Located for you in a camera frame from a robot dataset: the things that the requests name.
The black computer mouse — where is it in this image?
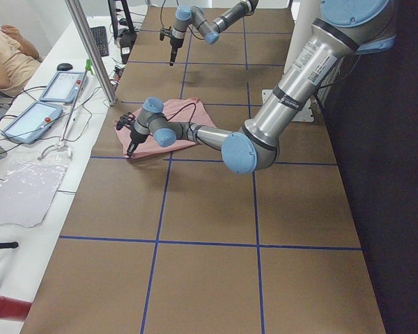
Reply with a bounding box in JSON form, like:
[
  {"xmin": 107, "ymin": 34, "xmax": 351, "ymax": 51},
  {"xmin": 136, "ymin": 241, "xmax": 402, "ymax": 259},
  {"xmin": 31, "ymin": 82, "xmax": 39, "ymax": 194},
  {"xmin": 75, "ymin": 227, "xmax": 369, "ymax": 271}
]
[{"xmin": 56, "ymin": 63, "xmax": 73, "ymax": 71}]

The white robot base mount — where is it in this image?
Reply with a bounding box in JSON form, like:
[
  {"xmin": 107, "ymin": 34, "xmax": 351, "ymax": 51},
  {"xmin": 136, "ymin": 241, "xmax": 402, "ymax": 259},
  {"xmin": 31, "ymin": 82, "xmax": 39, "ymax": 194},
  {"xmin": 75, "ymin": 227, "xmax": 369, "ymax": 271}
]
[{"xmin": 262, "ymin": 1, "xmax": 321, "ymax": 122}]

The teach pendant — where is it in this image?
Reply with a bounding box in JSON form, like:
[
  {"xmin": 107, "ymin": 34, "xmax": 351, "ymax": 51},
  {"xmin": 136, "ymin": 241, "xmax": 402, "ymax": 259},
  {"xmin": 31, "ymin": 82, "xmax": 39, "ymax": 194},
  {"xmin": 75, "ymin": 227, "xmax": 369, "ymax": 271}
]
[
  {"xmin": 1, "ymin": 102, "xmax": 63, "ymax": 144},
  {"xmin": 39, "ymin": 71, "xmax": 87, "ymax": 103}
]

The folded cloth in plastic bag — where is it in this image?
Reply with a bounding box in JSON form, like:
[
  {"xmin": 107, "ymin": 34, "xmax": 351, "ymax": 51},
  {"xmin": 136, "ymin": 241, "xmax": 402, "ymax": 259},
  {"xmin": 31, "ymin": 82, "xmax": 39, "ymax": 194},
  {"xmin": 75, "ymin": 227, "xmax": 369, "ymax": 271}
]
[{"xmin": 0, "ymin": 151, "xmax": 71, "ymax": 228}]

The black keyboard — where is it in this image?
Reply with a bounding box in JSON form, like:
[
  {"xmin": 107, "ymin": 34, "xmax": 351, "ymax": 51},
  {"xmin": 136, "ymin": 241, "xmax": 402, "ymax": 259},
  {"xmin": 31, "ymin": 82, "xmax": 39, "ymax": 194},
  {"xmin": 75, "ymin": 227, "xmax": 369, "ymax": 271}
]
[{"xmin": 91, "ymin": 26, "xmax": 109, "ymax": 57}]

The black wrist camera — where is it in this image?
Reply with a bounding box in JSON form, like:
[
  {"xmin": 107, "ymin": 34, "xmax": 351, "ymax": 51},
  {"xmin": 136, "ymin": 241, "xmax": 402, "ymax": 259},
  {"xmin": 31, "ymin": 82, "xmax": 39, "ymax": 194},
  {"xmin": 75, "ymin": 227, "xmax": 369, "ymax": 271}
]
[
  {"xmin": 160, "ymin": 27, "xmax": 171, "ymax": 41},
  {"xmin": 115, "ymin": 113, "xmax": 136, "ymax": 131}
]

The red cylinder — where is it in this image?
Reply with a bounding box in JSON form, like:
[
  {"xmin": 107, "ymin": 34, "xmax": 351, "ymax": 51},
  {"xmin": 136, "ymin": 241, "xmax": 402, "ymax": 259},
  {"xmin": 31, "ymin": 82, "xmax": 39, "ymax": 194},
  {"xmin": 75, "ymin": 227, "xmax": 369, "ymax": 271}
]
[{"xmin": 0, "ymin": 295, "xmax": 32, "ymax": 321}]

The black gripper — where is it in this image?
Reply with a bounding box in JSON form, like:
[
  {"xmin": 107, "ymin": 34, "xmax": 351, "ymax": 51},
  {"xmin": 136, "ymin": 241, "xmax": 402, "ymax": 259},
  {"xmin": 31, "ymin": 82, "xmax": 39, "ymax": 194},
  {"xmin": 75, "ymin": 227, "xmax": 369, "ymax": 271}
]
[
  {"xmin": 126, "ymin": 126, "xmax": 148, "ymax": 157},
  {"xmin": 169, "ymin": 37, "xmax": 182, "ymax": 66}
]

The seated person beige shirt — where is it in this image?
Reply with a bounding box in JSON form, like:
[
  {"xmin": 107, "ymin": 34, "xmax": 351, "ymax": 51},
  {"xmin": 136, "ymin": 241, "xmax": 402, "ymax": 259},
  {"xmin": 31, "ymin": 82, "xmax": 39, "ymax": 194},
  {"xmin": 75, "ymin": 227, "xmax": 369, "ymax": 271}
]
[{"xmin": 0, "ymin": 24, "xmax": 42, "ymax": 97}]

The near teach pendant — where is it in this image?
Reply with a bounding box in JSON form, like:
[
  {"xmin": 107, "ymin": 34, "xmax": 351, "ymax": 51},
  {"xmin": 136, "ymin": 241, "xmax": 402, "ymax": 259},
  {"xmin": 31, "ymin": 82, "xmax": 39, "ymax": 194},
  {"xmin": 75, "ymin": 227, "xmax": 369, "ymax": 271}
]
[{"xmin": 1, "ymin": 102, "xmax": 63, "ymax": 144}]

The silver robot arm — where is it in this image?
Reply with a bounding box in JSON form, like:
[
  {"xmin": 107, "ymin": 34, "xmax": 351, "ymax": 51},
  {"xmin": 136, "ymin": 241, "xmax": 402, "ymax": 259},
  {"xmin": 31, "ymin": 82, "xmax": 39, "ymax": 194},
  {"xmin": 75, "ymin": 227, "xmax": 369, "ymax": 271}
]
[
  {"xmin": 160, "ymin": 1, "xmax": 258, "ymax": 66},
  {"xmin": 116, "ymin": 1, "xmax": 398, "ymax": 174}
]

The pink Snoopy t-shirt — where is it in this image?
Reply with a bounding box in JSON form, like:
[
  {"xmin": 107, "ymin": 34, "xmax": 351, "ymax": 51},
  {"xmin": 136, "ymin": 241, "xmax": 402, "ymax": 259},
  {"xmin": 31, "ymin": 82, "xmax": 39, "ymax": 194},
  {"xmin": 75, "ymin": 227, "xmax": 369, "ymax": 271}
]
[{"xmin": 114, "ymin": 97, "xmax": 214, "ymax": 159}]

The aluminium frame post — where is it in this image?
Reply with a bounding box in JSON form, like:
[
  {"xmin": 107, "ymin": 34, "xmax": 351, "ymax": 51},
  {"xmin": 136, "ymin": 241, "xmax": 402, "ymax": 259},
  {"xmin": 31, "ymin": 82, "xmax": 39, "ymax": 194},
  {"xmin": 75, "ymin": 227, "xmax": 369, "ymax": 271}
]
[{"xmin": 65, "ymin": 0, "xmax": 116, "ymax": 106}]

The far teach pendant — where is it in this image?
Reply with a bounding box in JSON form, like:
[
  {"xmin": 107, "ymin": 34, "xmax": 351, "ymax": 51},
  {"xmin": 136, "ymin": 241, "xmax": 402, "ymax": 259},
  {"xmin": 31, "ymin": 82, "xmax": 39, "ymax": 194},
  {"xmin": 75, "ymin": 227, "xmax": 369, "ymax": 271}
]
[{"xmin": 39, "ymin": 71, "xmax": 87, "ymax": 103}]

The metal reacher grabber tool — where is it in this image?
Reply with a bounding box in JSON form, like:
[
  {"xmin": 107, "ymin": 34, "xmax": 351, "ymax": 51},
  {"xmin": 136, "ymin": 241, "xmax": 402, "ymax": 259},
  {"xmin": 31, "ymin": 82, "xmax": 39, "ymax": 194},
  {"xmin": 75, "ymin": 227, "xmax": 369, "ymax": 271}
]
[{"xmin": 38, "ymin": 59, "xmax": 92, "ymax": 161}]

